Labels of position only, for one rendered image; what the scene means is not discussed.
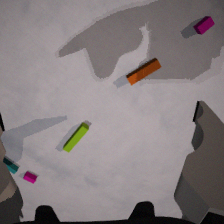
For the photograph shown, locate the orange rectangular block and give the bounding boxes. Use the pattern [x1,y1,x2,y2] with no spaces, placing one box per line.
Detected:
[126,58,161,85]

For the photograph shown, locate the turquoise rod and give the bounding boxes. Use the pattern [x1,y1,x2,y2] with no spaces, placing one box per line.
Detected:
[3,157,19,174]

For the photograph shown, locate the lime green rod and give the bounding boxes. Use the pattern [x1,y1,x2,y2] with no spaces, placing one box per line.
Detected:
[63,122,89,152]

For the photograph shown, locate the magenta block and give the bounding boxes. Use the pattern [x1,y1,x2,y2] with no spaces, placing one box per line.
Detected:
[193,16,215,35]
[23,171,37,183]

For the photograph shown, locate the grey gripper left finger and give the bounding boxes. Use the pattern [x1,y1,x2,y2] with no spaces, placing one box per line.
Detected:
[0,113,23,224]

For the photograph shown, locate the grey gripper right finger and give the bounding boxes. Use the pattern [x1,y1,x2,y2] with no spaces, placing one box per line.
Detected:
[174,101,224,224]

